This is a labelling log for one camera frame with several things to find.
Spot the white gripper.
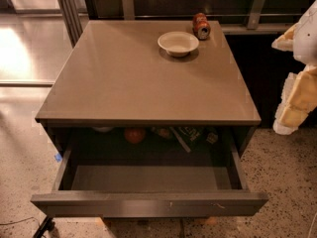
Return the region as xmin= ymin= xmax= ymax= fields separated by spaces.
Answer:
xmin=271 ymin=0 xmax=317 ymax=135

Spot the grey top drawer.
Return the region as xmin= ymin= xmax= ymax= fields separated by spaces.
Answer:
xmin=32 ymin=127 xmax=268 ymax=218

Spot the orange fruit in drawer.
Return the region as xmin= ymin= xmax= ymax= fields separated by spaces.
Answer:
xmin=124 ymin=128 xmax=146 ymax=144

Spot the grey drawer cabinet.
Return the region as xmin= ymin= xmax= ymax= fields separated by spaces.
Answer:
xmin=35 ymin=19 xmax=262 ymax=157

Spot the white bowl in drawer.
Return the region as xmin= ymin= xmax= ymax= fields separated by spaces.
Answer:
xmin=92 ymin=127 xmax=114 ymax=133

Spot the orange soda can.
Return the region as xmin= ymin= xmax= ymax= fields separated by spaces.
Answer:
xmin=192 ymin=13 xmax=211 ymax=40

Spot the white paper bowl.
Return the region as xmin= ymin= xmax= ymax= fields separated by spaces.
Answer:
xmin=158 ymin=32 xmax=199 ymax=58

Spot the blue tape piece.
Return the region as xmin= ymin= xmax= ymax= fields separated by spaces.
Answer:
xmin=54 ymin=153 xmax=62 ymax=163

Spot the black stand foot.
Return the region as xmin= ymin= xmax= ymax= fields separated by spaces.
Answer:
xmin=33 ymin=217 xmax=55 ymax=238

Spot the grey metal bracket right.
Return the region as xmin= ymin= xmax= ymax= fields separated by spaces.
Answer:
xmin=246 ymin=0 xmax=265 ymax=30

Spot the grey metal bracket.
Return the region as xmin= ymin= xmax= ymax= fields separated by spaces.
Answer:
xmin=246 ymin=0 xmax=265 ymax=30
xmin=122 ymin=0 xmax=135 ymax=21

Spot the grey metal bracket left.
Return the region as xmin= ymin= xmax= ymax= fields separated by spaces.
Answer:
xmin=122 ymin=0 xmax=135 ymax=21

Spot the thin floor cable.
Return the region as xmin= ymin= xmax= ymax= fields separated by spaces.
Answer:
xmin=0 ymin=216 xmax=40 ymax=226

